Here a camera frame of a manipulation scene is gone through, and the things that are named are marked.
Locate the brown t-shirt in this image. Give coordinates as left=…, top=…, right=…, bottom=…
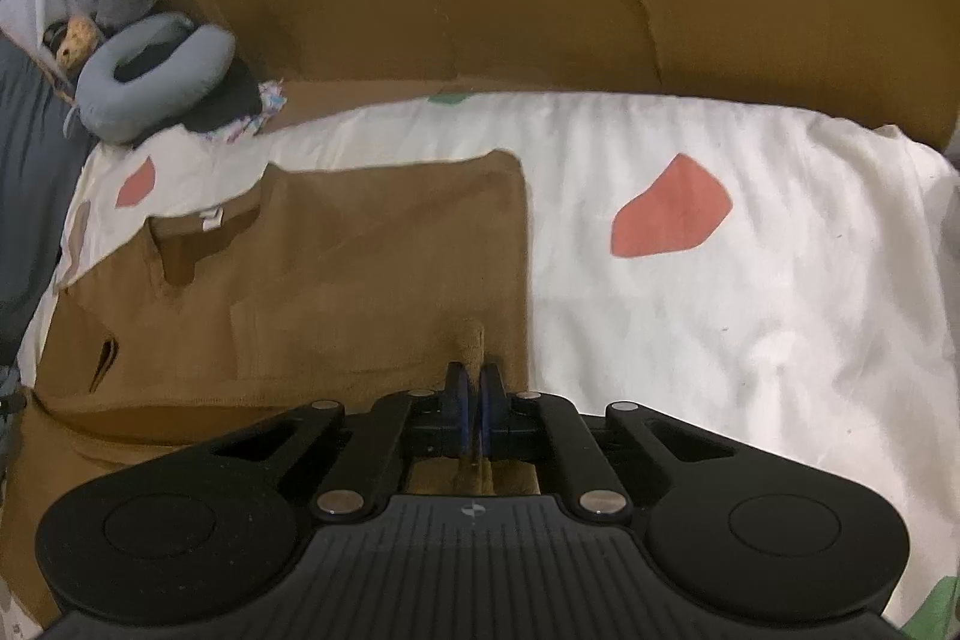
left=2, top=151, right=529, bottom=624

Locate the dark grey pillow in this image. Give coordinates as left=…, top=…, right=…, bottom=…
left=0, top=39, right=93, bottom=365

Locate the blue-grey neck pillow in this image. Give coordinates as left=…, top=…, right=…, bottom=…
left=64, top=11, right=236, bottom=145

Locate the cream bear print blanket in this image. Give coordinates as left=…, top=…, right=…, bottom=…
left=21, top=92, right=958, bottom=638

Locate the small plush bear toy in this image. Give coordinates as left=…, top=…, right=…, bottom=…
left=43, top=14, right=103, bottom=74

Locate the black cloth under neck pillow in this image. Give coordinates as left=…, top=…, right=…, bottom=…
left=114, top=42, right=262, bottom=146

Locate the pastel patterned cloth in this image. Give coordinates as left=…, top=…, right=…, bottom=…
left=202, top=80, right=288, bottom=143

